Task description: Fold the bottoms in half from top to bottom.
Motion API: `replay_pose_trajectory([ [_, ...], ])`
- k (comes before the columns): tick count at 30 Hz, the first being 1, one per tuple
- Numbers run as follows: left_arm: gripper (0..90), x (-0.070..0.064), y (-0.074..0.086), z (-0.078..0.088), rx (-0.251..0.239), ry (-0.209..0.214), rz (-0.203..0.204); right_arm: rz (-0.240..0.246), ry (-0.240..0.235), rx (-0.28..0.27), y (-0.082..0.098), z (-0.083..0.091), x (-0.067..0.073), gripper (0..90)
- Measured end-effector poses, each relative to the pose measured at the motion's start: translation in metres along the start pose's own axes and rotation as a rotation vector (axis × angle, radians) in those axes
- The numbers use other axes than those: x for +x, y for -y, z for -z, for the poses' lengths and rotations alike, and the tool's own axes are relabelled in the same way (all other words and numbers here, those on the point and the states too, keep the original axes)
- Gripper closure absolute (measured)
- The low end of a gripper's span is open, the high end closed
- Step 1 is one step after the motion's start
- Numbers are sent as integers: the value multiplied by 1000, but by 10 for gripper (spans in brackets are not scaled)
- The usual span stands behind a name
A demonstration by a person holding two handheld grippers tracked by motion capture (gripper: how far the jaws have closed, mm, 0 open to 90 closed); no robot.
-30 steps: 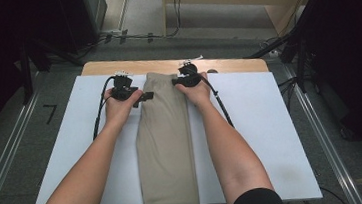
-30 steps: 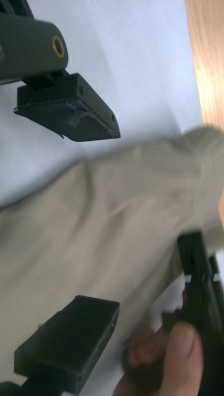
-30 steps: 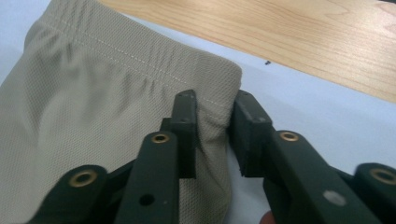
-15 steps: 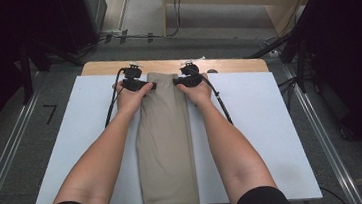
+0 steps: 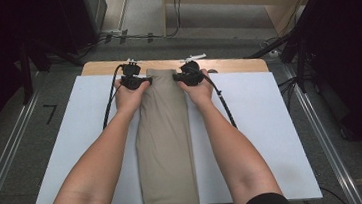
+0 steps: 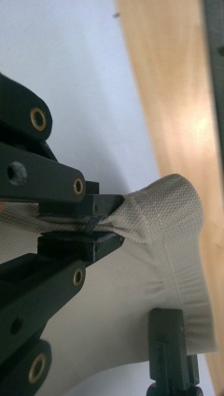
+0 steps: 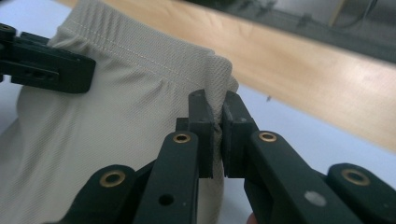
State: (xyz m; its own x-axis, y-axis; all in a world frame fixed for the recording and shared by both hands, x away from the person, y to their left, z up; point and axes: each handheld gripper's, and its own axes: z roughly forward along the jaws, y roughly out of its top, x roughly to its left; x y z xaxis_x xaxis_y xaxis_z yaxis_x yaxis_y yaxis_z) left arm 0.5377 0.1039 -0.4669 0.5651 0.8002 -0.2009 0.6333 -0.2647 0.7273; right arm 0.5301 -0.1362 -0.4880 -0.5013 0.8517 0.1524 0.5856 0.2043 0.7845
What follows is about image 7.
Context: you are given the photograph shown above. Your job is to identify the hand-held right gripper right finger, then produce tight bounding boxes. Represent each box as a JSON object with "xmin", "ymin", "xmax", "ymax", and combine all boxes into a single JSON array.
[{"xmin": 221, "ymin": 91, "xmax": 260, "ymax": 179}]

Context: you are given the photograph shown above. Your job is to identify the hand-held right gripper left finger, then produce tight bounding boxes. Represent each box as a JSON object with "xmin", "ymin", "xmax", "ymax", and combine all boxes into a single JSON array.
[{"xmin": 176, "ymin": 89, "xmax": 216, "ymax": 179}]

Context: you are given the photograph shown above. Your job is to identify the beige pants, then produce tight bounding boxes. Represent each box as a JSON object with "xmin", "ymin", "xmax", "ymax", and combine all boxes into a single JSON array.
[{"xmin": 0, "ymin": 0, "xmax": 241, "ymax": 224}]

